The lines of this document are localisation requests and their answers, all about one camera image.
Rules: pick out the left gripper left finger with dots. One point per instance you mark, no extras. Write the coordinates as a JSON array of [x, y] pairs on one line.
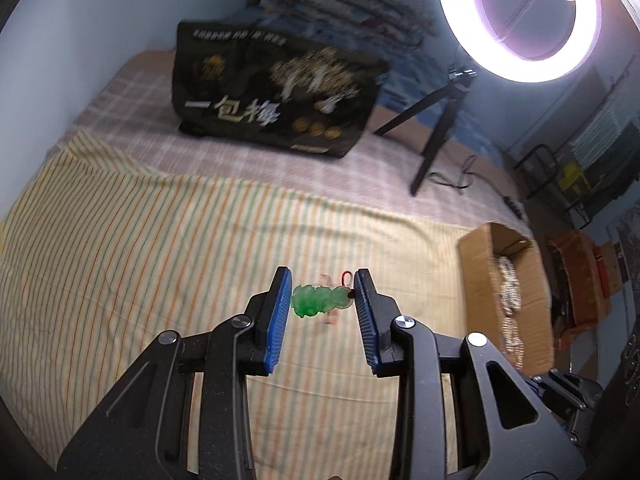
[[180, 411]]

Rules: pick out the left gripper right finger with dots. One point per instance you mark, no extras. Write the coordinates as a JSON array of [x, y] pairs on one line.
[[463, 410]]

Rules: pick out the orange wooden furniture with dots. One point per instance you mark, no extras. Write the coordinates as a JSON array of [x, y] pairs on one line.
[[587, 275]]

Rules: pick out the brown cardboard box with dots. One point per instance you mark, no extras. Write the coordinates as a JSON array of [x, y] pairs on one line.
[[507, 296]]

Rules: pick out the yellow striped cloth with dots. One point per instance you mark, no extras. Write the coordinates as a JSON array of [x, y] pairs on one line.
[[101, 253]]

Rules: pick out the yellow black box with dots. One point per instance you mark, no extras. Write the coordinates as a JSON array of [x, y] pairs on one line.
[[573, 180]]

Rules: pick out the black clothes rack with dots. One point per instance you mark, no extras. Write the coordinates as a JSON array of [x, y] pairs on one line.
[[546, 151]]

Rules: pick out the white striped hanging towel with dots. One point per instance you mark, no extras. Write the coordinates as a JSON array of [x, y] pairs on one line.
[[598, 136]]

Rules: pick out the pink checked bed sheet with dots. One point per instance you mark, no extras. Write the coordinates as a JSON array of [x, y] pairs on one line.
[[134, 114]]

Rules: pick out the black snack bag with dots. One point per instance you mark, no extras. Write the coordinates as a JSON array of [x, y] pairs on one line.
[[257, 85]]

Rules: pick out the white ring light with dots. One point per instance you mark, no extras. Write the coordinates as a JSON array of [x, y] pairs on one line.
[[529, 41]]

